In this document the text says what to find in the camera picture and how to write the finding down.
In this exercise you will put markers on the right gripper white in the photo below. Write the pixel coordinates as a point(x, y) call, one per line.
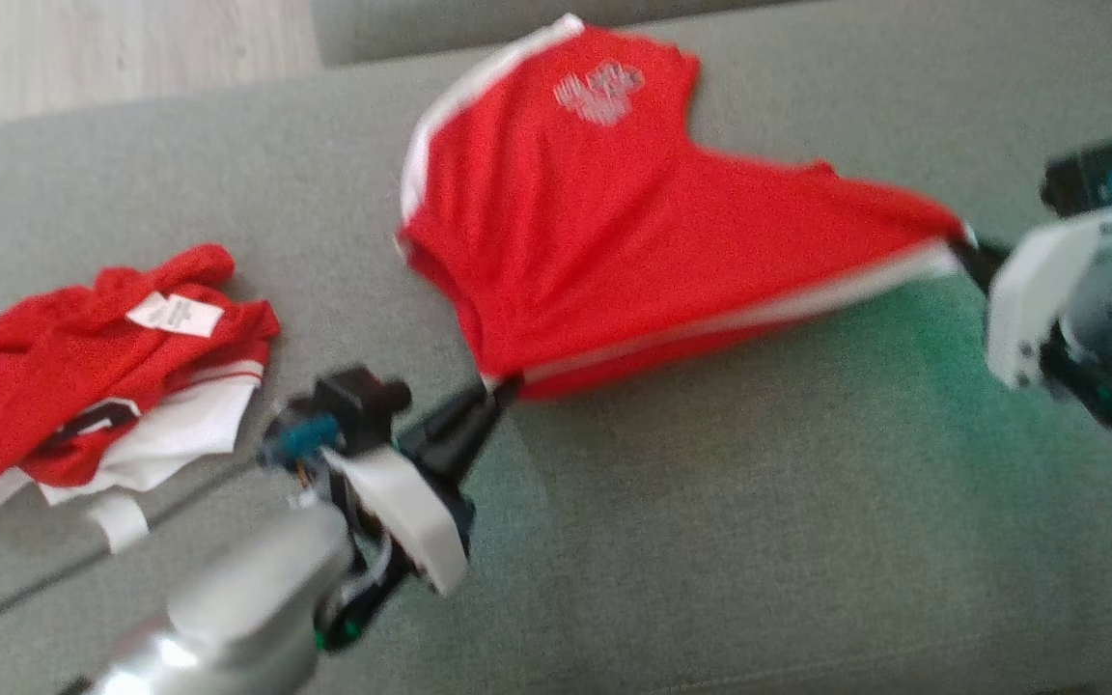
point(1048, 290)

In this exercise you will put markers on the grey sofa back cushion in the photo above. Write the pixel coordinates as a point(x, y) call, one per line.
point(440, 24)

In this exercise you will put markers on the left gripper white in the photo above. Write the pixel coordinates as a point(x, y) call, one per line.
point(411, 521)

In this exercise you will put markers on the grey sofa seat cushion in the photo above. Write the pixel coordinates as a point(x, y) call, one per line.
point(710, 502)

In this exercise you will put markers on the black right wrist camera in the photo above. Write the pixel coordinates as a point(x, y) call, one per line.
point(1092, 179)

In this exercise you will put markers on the red basketball jersey white sleeves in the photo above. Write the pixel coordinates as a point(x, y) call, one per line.
point(64, 386)

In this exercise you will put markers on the red shorts white stripes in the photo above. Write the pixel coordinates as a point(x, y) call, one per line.
point(614, 241)

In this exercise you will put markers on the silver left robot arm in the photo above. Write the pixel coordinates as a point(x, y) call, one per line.
point(247, 608)

